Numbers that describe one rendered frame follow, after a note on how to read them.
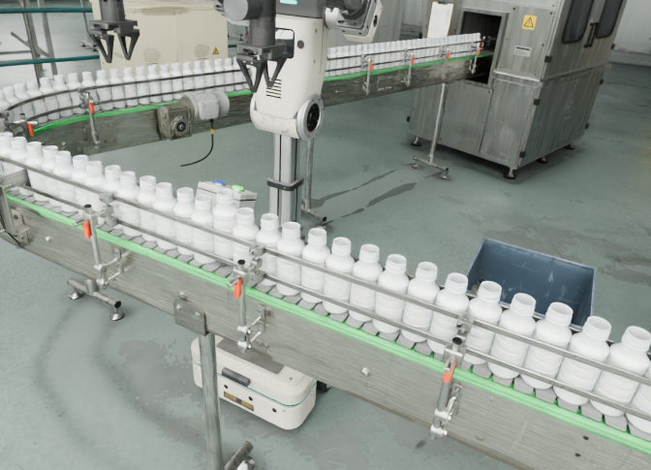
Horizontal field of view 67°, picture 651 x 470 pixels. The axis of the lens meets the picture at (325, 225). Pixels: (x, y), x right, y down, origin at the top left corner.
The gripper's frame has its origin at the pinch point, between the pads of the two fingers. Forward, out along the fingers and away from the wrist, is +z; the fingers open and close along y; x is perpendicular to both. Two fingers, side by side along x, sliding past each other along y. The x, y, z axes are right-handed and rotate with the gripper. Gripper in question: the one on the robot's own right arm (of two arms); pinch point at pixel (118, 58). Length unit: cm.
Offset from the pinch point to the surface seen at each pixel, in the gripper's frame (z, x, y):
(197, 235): 32, 39, 18
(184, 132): 50, -52, -80
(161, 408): 140, -8, -6
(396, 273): 26, 87, 18
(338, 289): 33, 76, 18
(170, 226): 33.3, 29.3, 16.9
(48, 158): 26.0, -13.5, 15.6
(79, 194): 33.0, -1.7, 16.9
